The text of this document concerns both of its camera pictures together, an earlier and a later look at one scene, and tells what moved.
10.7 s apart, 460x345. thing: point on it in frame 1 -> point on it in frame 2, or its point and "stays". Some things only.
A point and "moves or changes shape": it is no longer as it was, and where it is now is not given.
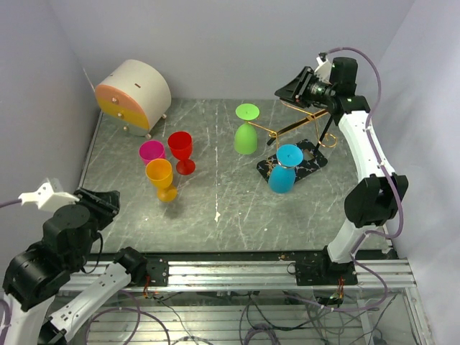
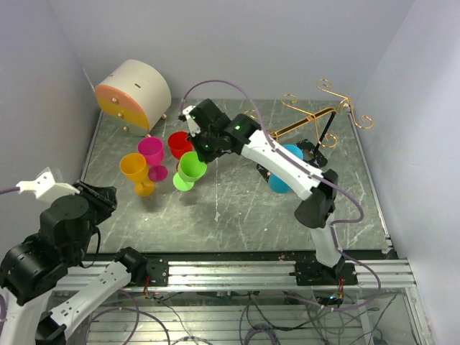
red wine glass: (180, 144) stays
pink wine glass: (152, 149) stays
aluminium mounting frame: (254, 302) stays
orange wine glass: (159, 172) -> (134, 166)
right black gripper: (294, 90) -> (205, 157)
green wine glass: (245, 134) moves or changes shape
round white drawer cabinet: (134, 97) stays
